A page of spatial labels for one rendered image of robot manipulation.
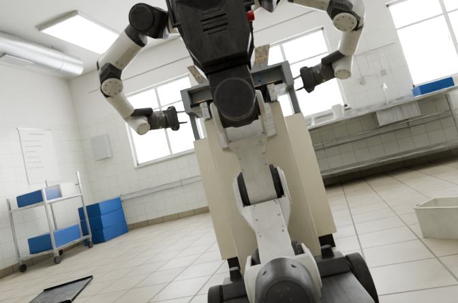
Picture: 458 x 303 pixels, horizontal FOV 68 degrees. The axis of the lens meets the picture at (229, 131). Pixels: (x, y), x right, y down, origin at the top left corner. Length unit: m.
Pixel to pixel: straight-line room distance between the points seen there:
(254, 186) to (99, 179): 5.60
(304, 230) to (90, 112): 5.77
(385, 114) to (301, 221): 3.46
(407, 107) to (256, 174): 3.73
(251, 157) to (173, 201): 4.82
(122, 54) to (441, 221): 1.71
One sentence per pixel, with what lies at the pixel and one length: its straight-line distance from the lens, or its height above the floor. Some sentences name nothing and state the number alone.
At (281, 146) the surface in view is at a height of 0.65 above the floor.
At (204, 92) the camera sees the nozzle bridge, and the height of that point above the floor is 1.14.
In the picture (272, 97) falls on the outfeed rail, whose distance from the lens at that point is 1.42.
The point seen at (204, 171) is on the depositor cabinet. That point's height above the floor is 0.63.
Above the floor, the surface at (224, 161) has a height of 0.65.
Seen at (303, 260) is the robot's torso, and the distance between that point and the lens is 1.00.
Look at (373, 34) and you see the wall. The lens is 5.60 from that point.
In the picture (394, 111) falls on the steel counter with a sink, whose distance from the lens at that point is 4.80.
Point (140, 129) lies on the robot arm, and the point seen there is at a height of 0.87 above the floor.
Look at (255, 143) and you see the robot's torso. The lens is 1.21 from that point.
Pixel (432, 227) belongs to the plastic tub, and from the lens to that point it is 2.12.
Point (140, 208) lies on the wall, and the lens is 6.32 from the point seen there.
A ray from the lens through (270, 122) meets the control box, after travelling 1.41.
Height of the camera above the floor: 0.62
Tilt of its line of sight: 6 degrees up
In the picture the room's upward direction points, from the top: 15 degrees counter-clockwise
